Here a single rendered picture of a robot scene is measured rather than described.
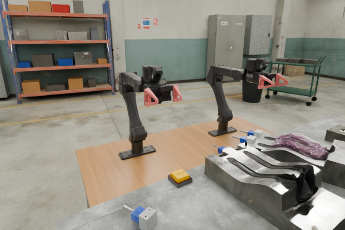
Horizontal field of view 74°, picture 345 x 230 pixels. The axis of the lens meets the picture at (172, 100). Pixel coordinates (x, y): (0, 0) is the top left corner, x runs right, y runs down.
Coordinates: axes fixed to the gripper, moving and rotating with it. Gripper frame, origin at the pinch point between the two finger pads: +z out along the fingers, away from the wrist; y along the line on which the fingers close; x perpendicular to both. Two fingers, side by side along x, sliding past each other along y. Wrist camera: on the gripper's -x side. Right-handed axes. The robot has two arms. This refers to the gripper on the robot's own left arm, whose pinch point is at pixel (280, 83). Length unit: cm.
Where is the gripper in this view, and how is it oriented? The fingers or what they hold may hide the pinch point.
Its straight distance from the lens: 122.4
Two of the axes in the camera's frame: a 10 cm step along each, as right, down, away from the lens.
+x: -0.1, 9.6, 2.9
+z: 4.7, 2.6, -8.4
